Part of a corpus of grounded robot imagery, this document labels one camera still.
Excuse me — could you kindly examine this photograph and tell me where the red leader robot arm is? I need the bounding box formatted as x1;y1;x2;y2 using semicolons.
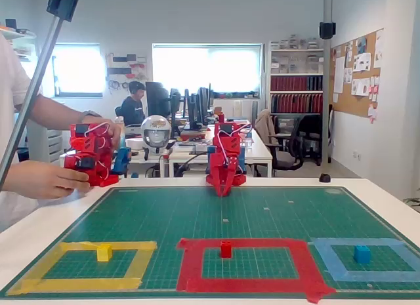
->
64;122;119;188

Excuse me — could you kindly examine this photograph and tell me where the operator right forearm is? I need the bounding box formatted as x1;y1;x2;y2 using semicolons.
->
0;165;22;196

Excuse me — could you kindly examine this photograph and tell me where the operator left forearm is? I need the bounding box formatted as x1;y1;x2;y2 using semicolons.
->
14;93;87;125

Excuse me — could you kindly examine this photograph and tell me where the red tape square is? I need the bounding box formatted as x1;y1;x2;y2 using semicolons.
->
175;237;337;304

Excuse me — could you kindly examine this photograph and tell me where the yellow toy brick cube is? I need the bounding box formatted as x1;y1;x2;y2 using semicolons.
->
96;243;113;262

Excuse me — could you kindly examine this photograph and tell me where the blue tape square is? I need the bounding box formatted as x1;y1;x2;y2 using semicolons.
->
307;237;420;283

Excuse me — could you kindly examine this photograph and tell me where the blue toy brick cube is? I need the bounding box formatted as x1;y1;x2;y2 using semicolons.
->
354;245;371;264

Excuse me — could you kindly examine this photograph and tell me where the yellow tape square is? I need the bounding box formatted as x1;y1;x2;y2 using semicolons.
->
5;240;158;296

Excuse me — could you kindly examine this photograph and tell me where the operator left hand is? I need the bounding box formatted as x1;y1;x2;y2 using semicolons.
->
96;118;123;148

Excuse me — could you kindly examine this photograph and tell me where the operator right hand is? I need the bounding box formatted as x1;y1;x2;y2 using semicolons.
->
17;160;91;201

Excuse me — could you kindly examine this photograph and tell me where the long white desk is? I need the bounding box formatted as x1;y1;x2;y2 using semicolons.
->
168;118;274;178

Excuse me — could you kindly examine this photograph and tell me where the green cutting mat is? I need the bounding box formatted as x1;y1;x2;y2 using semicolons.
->
0;186;420;301

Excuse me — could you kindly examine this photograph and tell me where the beige jacket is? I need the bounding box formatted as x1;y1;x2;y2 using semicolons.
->
255;108;280;146

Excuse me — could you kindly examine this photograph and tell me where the white helmet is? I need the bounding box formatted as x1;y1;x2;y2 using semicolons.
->
140;115;172;155

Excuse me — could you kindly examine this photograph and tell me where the black office chair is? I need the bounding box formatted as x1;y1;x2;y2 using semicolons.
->
271;113;324;178

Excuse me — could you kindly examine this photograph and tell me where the white box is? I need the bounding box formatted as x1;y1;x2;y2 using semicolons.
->
125;137;145;151

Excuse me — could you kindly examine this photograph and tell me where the large black computer monitor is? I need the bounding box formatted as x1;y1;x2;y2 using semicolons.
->
145;81;171;118

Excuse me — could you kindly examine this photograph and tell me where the wide bright window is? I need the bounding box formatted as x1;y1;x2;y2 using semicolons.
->
152;43;264;99

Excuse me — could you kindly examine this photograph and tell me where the orange and blue bottle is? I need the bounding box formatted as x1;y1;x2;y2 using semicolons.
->
115;118;127;148

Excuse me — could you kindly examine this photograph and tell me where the seated person dark shirt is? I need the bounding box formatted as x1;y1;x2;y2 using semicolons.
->
120;81;147;127

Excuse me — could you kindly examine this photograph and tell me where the white bookshelf with binders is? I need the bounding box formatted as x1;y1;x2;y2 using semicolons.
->
268;39;326;117

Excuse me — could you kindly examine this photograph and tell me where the upright metal pole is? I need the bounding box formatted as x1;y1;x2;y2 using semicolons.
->
322;0;333;165

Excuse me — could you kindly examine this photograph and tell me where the cork pin board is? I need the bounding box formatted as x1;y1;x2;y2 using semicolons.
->
329;28;385;119

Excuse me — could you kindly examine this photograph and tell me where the dark wristwatch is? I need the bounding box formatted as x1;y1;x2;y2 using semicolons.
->
80;110;102;125

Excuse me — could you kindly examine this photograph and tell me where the white drawer unit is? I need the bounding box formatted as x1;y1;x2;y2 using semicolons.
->
28;121;64;165

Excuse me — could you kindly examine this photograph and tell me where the small bright window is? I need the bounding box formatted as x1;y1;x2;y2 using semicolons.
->
52;43;104;98

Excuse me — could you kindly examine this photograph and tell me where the black clamp on upright pole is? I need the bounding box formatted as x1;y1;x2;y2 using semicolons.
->
319;21;337;40

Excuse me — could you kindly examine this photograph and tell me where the green plant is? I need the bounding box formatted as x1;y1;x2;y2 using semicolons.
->
402;195;420;214

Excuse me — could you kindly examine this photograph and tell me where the slanted metal pole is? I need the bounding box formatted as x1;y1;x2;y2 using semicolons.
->
0;0;75;192

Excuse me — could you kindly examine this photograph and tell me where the black clamp on slanted pole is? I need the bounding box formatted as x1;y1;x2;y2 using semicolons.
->
45;0;79;23

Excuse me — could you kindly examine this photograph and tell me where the operator torso white shirt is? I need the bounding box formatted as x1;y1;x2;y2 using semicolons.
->
0;32;83;234

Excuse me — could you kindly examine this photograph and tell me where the white gripper servo cable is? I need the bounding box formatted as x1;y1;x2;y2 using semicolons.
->
218;123;253;174

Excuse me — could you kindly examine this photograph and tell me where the wall tool rack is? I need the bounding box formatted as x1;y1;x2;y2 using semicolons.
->
105;52;148;91

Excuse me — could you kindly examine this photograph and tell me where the white wall shelf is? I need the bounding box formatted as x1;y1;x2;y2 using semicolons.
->
0;18;37;62

